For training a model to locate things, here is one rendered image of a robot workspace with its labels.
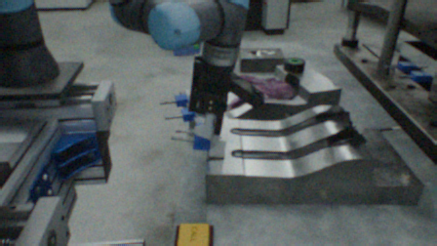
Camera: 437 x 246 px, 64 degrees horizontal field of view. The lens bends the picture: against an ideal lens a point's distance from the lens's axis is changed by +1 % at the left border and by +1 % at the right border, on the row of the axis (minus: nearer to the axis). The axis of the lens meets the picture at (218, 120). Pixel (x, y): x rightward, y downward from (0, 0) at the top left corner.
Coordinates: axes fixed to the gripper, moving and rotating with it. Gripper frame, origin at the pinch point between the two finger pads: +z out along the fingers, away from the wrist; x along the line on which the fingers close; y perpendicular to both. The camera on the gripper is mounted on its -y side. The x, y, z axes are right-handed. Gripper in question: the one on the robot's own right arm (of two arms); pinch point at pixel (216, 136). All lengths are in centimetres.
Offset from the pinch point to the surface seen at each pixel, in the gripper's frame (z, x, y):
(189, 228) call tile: 8.6, 20.3, 3.9
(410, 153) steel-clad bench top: 8, -12, -58
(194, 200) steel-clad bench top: 14.0, 8.4, 3.2
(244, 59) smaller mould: 17, -77, -14
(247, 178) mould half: 4.3, 8.5, -7.9
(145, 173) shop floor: 114, -93, 31
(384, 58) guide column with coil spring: 8, -78, -76
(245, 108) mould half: 8.9, -26.0, -10.2
